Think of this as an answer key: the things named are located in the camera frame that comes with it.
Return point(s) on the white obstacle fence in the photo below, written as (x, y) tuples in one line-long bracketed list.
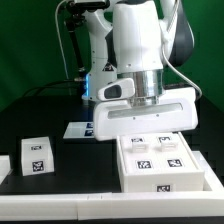
[(209, 202)]

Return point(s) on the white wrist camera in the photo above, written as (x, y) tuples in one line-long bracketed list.
[(120, 89)]

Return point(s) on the white cabinet body box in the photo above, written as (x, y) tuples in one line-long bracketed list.
[(161, 180)]

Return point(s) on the white wedge cabinet top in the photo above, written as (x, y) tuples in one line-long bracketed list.
[(36, 156)]

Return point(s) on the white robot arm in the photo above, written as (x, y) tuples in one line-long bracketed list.
[(130, 47)]

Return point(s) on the white marker plate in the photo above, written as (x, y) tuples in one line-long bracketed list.
[(79, 130)]

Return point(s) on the white cabinet door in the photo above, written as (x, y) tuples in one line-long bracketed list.
[(140, 154), (170, 153)]

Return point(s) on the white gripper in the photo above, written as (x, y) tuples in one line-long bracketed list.
[(176, 111)]

